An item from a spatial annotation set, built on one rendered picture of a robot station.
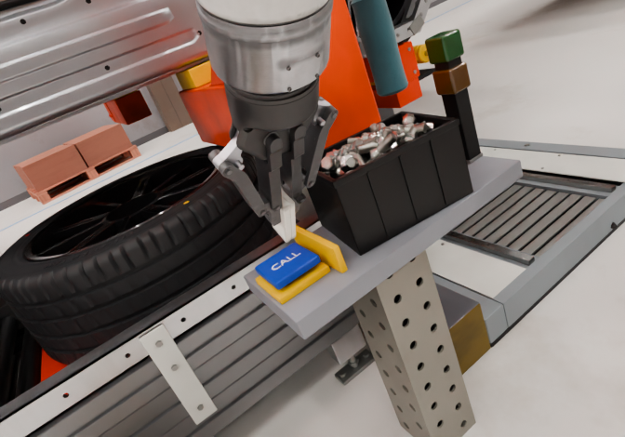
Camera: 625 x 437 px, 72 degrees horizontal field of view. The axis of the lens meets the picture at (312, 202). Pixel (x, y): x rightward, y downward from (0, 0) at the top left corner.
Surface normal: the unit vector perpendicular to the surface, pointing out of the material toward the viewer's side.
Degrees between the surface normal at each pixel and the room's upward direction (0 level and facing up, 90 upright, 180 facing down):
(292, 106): 124
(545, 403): 0
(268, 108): 117
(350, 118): 90
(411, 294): 90
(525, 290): 90
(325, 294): 0
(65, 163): 90
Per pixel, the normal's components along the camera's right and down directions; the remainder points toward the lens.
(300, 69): 0.61, 0.64
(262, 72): -0.03, 0.80
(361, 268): -0.34, -0.86
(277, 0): 0.27, 0.87
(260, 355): 0.51, 0.18
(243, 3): -0.15, 0.89
